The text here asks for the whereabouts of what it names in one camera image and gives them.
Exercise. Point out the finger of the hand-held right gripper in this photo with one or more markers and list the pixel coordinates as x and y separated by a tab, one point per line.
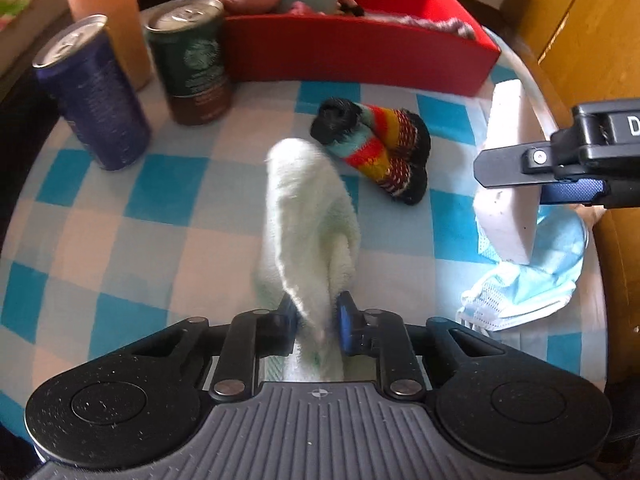
570	192
510	162

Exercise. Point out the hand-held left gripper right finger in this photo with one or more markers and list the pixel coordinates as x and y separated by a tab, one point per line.
347	322

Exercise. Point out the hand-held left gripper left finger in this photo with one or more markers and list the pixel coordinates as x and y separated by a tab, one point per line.
288	320

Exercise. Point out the white sponge block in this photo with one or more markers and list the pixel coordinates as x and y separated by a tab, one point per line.
505	225

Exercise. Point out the white towel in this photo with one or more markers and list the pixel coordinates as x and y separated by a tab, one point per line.
305	220

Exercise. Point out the red cardboard box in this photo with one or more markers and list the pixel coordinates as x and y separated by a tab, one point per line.
360	55

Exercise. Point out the blue face mask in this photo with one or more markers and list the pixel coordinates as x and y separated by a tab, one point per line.
560	247
510	301

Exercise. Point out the yellow wooden wardrobe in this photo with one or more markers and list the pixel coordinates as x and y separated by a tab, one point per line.
565	10

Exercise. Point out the colourful striped sock pair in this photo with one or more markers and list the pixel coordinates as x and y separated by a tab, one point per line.
370	145

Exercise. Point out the blue white checked tablecloth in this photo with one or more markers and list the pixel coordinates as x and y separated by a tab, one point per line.
150	240

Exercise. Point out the dark green drink can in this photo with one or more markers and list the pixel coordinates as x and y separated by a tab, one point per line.
192	70

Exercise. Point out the blue drink can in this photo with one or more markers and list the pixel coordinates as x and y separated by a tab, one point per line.
97	100

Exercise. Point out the dark wooden bed base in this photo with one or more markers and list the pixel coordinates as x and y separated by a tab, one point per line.
30	45

